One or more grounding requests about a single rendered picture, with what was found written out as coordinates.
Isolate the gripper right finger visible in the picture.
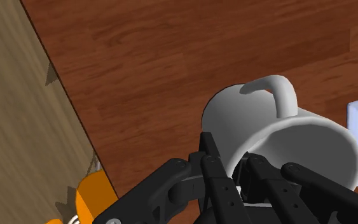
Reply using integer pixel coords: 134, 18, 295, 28
247, 154, 358, 224

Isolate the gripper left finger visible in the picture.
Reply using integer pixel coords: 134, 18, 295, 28
92, 131, 254, 224

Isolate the white mug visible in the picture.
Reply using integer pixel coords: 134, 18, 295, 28
200, 74, 358, 192

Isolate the orange object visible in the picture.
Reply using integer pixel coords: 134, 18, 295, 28
43, 169, 120, 224

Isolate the brown wooden table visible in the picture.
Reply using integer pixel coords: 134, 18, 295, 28
20, 0, 358, 224

